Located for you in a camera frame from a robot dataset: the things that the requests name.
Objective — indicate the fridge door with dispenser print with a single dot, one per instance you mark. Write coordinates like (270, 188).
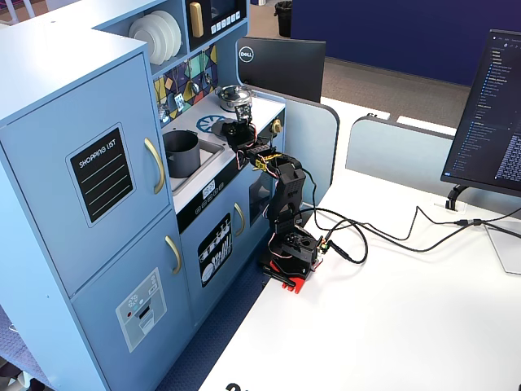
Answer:
(102, 293)

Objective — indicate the fridge door with shopping list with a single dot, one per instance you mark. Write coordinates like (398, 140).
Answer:
(45, 228)

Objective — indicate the blue oven door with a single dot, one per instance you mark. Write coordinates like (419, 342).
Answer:
(258, 203)

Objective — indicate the white toy plate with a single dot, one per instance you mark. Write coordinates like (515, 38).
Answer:
(177, 32)
(166, 34)
(142, 36)

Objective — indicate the metal ladle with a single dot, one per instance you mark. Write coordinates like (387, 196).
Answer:
(195, 87)

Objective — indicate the silver flat plate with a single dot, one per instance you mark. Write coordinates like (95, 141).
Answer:
(504, 248)

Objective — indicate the gold stove knob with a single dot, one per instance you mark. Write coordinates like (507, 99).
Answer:
(277, 126)

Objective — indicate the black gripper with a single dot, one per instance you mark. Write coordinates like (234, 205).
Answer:
(235, 133)

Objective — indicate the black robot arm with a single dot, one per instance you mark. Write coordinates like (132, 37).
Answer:
(291, 179)

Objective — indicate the robot controller board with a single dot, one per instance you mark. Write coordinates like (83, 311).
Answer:
(323, 245)

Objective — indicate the black toy microwave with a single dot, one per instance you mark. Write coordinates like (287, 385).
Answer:
(221, 8)

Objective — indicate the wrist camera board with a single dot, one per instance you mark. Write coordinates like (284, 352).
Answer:
(243, 111)

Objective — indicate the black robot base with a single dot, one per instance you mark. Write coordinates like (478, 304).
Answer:
(297, 252)

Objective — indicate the gray toy sink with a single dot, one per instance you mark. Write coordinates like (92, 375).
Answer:
(211, 148)

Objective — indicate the red table clamp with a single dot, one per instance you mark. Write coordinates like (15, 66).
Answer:
(295, 285)

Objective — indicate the dishwasher door with dishes print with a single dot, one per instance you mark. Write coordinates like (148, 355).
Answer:
(195, 252)

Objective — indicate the black Dell monitor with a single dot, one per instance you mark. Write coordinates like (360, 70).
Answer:
(285, 69)

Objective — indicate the monitor showing code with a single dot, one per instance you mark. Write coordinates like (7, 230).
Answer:
(484, 122)

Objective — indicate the blue toy kitchen unit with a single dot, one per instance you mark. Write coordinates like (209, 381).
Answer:
(45, 53)

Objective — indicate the metal slotted spatula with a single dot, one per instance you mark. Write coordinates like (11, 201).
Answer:
(179, 104)

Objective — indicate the black trash bin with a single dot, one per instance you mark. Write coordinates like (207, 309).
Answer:
(283, 18)

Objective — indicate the small metal spoon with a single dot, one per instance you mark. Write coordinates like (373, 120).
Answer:
(208, 78)

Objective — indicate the gray pot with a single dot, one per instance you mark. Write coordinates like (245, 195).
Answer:
(183, 161)

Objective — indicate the gray desk divider panel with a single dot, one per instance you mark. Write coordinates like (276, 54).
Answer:
(399, 155)
(309, 142)

